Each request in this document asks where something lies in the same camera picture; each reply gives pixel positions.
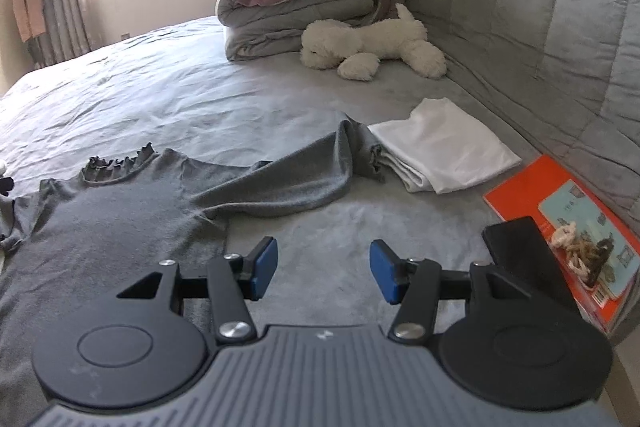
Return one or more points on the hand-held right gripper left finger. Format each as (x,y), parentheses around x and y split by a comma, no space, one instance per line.
(265,267)

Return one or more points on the grey top with ruffled collar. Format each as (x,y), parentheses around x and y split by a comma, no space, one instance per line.
(100,232)

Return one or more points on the folded grey duvet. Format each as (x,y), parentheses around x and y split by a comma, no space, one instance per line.
(300,12)

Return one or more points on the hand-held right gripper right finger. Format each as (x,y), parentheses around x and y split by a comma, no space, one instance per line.
(382,272)

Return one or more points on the black flat device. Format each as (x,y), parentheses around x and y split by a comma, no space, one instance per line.
(525,257)

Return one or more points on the grey quilted headboard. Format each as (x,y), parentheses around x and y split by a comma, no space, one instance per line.
(525,32)

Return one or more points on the folded thin white shirt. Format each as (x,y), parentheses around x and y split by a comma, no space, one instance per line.
(450,147)

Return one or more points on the white plush dog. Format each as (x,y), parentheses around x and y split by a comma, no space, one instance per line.
(380,39)

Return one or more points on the orange book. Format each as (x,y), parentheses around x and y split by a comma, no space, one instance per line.
(520,192)

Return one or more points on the bed with grey sheet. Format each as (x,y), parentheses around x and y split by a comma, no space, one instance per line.
(200,97)

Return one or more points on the hanging pink jacket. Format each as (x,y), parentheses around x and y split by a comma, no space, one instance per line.
(29,7)

